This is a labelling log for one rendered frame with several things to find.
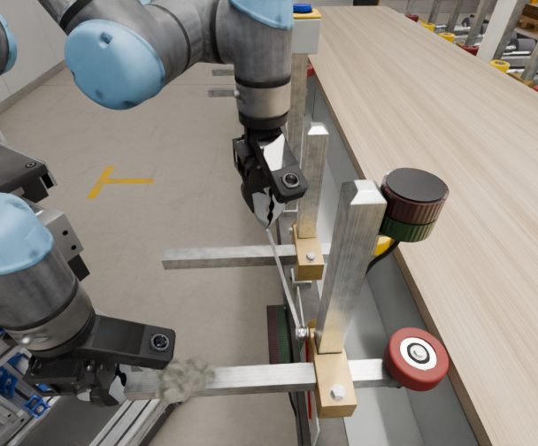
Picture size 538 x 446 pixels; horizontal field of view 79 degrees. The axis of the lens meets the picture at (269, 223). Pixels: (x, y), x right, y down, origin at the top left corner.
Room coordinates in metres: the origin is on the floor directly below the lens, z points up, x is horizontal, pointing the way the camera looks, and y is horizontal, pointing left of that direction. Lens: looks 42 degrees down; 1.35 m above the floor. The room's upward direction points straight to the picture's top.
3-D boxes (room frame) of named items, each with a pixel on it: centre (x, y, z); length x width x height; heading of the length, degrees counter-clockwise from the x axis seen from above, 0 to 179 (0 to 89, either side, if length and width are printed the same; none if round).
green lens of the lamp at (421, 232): (0.25, -0.14, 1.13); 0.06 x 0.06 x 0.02
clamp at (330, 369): (0.23, -0.09, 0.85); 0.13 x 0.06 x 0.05; 3
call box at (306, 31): (0.76, -0.06, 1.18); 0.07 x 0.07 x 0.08; 3
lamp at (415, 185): (0.25, -0.14, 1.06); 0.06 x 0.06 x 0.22; 3
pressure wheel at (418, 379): (0.22, -0.21, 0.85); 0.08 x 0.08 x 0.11
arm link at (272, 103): (0.45, 0.01, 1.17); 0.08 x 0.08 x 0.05
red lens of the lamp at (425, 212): (0.25, -0.14, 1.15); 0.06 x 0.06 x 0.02
